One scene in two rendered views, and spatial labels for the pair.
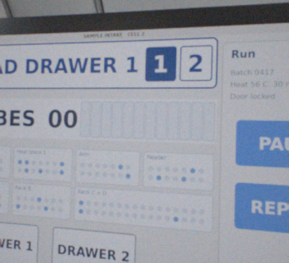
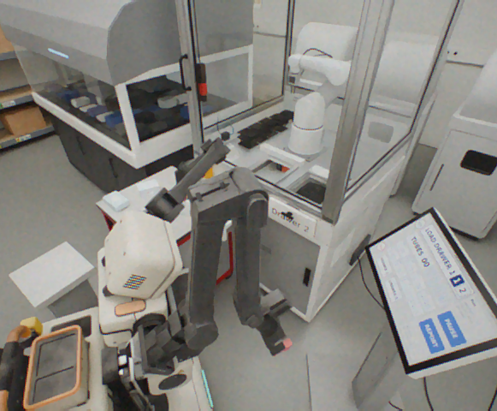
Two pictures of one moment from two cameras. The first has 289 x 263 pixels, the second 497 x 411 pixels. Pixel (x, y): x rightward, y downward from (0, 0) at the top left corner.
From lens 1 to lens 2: 82 cm
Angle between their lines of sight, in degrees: 57
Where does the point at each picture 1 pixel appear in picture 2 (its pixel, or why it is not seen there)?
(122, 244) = (399, 295)
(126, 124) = (433, 280)
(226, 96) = (456, 303)
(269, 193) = (432, 328)
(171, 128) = (438, 293)
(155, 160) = (426, 293)
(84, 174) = (412, 276)
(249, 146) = (444, 317)
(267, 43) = (481, 308)
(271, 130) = (452, 321)
